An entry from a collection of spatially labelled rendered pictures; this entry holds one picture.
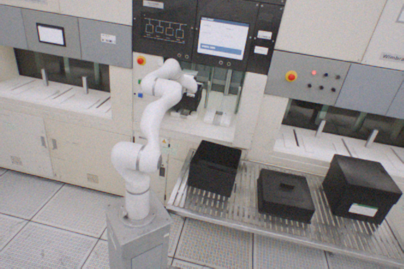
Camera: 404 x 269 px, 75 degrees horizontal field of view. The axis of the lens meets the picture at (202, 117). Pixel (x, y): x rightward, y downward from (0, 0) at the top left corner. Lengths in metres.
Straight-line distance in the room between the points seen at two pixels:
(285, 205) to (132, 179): 0.83
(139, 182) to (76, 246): 1.19
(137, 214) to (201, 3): 1.20
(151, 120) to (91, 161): 1.26
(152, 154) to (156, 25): 0.86
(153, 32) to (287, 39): 0.81
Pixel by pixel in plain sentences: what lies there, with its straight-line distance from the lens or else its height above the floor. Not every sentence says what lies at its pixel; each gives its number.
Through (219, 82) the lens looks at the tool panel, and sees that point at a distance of 2.66.
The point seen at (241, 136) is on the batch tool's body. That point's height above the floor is 0.96.
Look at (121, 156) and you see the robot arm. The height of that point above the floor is 1.15.
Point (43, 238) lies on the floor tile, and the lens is 2.50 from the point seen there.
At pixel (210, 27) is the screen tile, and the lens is 1.65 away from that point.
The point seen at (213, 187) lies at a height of 0.81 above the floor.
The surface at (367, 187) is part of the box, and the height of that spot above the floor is 1.01.
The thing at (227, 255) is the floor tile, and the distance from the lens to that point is 2.33.
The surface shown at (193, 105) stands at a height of 1.00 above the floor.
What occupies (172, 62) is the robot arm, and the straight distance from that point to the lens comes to 1.46.
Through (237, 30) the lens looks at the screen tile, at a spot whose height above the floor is 1.63.
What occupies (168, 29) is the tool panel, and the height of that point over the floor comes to 1.58.
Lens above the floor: 1.89
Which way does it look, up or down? 28 degrees down
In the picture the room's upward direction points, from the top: 8 degrees clockwise
